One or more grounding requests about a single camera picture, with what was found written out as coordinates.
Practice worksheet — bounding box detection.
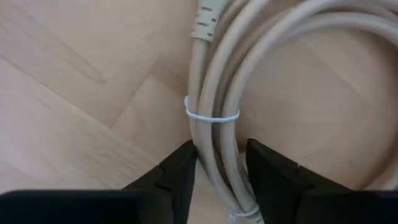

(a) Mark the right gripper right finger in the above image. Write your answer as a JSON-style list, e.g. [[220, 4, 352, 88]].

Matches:
[[244, 138, 351, 224]]

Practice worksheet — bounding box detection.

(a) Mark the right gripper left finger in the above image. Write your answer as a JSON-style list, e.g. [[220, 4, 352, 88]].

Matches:
[[123, 139, 197, 224]]

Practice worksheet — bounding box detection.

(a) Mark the beige cable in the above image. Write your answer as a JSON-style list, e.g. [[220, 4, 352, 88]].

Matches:
[[183, 0, 398, 224]]

